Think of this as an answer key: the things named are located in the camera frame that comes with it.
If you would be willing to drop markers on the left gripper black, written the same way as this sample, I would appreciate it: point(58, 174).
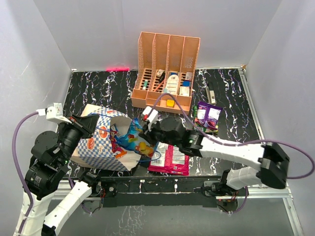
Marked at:
point(87, 124)

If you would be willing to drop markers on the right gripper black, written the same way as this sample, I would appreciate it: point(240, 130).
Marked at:
point(149, 135)

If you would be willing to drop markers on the colourful candy packet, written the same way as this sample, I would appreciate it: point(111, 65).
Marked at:
point(133, 142)

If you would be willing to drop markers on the pink snack packet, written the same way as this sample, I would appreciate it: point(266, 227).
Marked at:
point(168, 159)

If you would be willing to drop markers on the checkered paper bag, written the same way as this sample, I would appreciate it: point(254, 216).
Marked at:
point(96, 153)

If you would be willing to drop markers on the green snack packet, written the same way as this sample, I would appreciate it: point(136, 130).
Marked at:
point(204, 129)

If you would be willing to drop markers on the purple snack packet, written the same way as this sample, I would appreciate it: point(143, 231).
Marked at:
point(207, 115)

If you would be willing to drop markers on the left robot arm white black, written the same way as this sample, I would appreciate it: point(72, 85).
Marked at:
point(51, 154)

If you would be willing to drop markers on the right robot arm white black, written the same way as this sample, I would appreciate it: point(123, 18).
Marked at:
point(264, 164)

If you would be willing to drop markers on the white small box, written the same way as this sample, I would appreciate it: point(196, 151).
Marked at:
point(184, 91)

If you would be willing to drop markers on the white label bottle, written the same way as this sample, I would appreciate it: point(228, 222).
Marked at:
point(172, 85)

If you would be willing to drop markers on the green white glue stick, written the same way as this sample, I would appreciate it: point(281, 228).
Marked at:
point(145, 85)

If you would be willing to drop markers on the pink marker strip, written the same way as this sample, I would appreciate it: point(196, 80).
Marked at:
point(117, 68)

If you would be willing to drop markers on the black grey stapler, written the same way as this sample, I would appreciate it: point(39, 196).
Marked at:
point(210, 93)

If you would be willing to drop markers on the peach desk organizer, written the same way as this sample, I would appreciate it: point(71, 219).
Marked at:
point(159, 56)

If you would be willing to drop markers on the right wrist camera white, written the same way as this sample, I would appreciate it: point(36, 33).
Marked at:
point(150, 115)

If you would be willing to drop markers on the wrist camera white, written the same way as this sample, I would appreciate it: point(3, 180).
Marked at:
point(150, 115)
point(54, 113)

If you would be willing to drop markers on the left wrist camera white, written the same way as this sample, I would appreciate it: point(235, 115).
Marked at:
point(54, 113)

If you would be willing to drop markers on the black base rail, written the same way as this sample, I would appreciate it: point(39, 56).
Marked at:
point(166, 191)

